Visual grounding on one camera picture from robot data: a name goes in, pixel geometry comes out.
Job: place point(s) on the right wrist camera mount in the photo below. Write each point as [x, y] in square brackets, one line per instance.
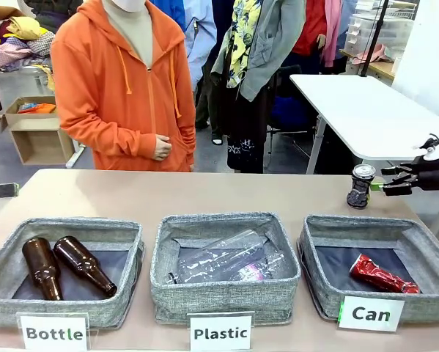
[431, 150]

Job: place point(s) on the pink cloth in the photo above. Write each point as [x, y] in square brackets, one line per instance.
[373, 55]

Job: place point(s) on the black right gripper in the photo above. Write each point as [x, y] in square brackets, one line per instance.
[429, 176]

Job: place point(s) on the crushed red can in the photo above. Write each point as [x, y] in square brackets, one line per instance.
[380, 276]

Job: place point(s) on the person's right forearm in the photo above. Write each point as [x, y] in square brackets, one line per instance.
[109, 135]

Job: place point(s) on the person's left forearm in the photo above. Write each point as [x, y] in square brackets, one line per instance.
[189, 139]

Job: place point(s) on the white Can label sign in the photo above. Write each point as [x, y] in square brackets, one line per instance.
[371, 314]

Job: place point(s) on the white Bottle label sign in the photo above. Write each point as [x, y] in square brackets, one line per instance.
[53, 333]

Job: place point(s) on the black stand pole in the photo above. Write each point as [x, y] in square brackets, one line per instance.
[375, 36]

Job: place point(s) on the clear plastic storage boxes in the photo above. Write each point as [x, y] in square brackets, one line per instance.
[391, 33]

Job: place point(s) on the pink garment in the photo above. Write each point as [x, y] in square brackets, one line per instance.
[332, 33]

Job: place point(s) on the red garment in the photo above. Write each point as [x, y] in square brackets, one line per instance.
[310, 25]

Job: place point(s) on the white face mask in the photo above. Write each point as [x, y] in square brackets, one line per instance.
[125, 4]

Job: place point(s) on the grey fabric basket can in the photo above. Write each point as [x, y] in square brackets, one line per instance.
[435, 308]

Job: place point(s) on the grey fabric basket plastic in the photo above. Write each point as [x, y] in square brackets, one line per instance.
[223, 300]

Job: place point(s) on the brown glass bottle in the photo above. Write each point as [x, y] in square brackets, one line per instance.
[41, 267]
[81, 262]

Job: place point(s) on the person's right hand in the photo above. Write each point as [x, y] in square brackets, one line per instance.
[162, 147]

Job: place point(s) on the white Plastic label sign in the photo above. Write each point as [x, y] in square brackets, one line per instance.
[221, 333]

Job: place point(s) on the pile of colourful clothes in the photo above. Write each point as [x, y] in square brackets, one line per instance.
[17, 40]

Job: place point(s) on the grey fabric basket bottle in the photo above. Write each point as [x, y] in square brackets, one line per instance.
[58, 311]

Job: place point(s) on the clear bottle purple label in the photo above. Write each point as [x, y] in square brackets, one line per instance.
[263, 273]

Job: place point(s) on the crushed dark silver can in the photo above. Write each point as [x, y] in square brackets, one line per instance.
[360, 183]

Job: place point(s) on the grey jacket yellow floral shirt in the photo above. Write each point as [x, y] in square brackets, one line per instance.
[266, 44]

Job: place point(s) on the open cardboard box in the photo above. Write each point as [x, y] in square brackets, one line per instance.
[32, 117]

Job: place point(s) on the black trousers star print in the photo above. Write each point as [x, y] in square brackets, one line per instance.
[246, 135]

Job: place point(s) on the light blue garment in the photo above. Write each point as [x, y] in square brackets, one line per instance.
[201, 36]

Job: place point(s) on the person in orange hoodie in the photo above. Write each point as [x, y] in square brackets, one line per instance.
[120, 99]

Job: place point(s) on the white folding table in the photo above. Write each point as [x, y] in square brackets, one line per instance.
[369, 113]

